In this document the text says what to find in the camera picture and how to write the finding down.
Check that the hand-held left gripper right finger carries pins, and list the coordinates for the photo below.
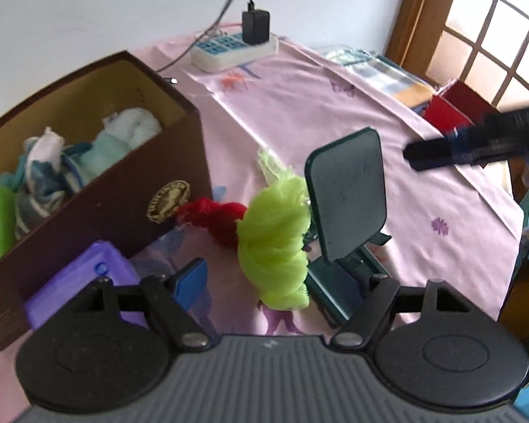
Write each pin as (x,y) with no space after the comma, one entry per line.
(374,304)

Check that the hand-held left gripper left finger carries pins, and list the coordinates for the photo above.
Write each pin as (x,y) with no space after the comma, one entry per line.
(189,282)

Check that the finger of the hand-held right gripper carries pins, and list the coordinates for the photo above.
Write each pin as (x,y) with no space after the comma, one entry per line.
(467,145)

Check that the lime mesh bath pouf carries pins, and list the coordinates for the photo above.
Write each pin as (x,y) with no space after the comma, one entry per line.
(273,238)

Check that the brown cardboard box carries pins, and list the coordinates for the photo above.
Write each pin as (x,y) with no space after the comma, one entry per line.
(114,211)

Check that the white teal fluffy plush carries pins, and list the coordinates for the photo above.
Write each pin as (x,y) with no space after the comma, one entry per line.
(128,130)

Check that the blue-white clothes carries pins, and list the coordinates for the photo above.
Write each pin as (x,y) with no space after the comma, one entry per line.
(44,189)

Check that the purple soft packet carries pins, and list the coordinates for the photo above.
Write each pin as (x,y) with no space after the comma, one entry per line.
(83,282)

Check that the red box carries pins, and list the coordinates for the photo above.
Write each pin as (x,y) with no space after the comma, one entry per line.
(454,110)

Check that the red mesh bath pouf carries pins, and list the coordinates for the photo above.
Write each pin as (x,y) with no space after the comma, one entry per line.
(216,220)

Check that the pink printed bedsheet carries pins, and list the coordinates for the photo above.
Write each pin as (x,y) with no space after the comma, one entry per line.
(423,211)

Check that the dark green phone stand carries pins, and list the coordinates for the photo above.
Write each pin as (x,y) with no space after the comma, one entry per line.
(348,198)

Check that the stack of plastic-wrapped packets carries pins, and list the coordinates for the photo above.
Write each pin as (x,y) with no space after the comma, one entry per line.
(379,72)

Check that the white power strip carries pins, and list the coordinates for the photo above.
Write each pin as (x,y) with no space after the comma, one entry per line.
(233,51)

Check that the black power adapter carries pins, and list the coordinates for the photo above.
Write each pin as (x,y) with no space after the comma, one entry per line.
(255,26)

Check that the wooden window frame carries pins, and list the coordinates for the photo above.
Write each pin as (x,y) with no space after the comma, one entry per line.
(416,22)

